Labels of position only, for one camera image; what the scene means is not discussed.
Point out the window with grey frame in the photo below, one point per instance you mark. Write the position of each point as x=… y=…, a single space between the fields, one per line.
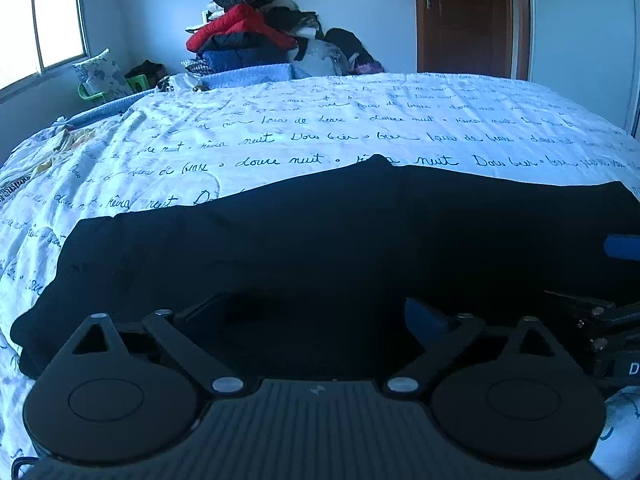
x=38 y=36

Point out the white script-print bedspread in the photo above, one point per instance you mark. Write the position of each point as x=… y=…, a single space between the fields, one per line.
x=79 y=421

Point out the black pants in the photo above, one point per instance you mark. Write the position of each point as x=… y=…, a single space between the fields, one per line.
x=309 y=277

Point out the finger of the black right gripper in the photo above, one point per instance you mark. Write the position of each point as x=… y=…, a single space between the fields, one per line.
x=615 y=306

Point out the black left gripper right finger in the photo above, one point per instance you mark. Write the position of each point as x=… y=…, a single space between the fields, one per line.
x=470 y=354

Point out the pile of clothes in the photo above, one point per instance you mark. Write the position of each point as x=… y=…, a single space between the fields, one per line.
x=236 y=34

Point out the dark bag on chair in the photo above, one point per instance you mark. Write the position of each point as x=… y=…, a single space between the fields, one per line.
x=153 y=72

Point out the white sliding wardrobe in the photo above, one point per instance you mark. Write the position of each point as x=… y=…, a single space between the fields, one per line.
x=588 y=52

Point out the colourful patterned quilt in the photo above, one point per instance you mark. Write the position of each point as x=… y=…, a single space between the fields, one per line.
x=39 y=153

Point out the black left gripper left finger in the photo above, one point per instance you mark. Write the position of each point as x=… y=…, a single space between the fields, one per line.
x=175 y=340

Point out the blue textured blanket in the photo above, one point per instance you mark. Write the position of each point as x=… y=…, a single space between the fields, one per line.
x=243 y=77

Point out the floral white pillow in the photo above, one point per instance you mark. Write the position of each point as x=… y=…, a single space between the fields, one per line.
x=101 y=80

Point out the brown wooden door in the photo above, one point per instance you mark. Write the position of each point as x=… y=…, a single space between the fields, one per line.
x=485 y=37

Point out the green plastic chair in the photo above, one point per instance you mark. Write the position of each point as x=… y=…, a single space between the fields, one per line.
x=134 y=85

